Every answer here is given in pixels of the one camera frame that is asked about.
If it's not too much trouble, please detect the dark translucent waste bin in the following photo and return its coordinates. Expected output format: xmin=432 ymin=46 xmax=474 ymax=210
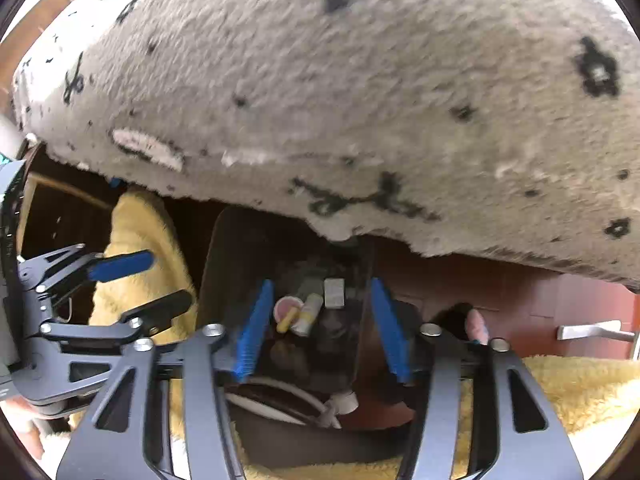
xmin=196 ymin=206 xmax=431 ymax=466

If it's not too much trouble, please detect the white cable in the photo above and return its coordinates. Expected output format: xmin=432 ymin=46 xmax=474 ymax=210
xmin=225 ymin=377 xmax=358 ymax=428

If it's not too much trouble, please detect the pink and black object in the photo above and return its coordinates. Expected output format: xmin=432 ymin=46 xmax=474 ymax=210
xmin=432 ymin=302 xmax=488 ymax=346

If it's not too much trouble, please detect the pink round lid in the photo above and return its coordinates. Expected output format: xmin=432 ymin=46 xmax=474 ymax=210
xmin=274 ymin=296 xmax=303 ymax=318

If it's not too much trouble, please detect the dark wooden headboard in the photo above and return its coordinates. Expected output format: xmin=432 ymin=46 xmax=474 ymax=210
xmin=17 ymin=145 xmax=121 ymax=261

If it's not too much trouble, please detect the yellow capsule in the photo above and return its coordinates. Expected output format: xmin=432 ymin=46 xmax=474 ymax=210
xmin=276 ymin=307 xmax=300 ymax=333

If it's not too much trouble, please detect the grey small box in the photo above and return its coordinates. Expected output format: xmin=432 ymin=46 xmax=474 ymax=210
xmin=324 ymin=277 xmax=346 ymax=308

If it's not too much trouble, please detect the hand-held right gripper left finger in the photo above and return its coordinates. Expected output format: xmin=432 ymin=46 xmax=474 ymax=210
xmin=56 ymin=279 xmax=276 ymax=480

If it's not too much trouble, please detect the yellow fluffy blanket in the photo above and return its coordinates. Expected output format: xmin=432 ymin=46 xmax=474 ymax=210
xmin=40 ymin=187 xmax=640 ymax=480

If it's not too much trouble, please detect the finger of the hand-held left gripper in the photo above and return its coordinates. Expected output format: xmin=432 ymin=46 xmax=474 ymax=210
xmin=17 ymin=242 xmax=155 ymax=311
xmin=39 ymin=289 xmax=195 ymax=346

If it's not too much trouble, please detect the grey printed fleece blanket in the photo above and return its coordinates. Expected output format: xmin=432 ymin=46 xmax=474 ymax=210
xmin=10 ymin=0 xmax=640 ymax=293

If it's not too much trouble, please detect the silver door handle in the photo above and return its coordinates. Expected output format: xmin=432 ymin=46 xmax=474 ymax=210
xmin=557 ymin=321 xmax=635 ymax=343

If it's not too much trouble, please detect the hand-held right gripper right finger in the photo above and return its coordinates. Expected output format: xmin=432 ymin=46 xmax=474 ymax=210
xmin=369 ymin=277 xmax=585 ymax=480

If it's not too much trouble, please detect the person's left hand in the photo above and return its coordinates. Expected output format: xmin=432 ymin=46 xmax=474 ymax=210
xmin=0 ymin=394 xmax=46 ymax=461

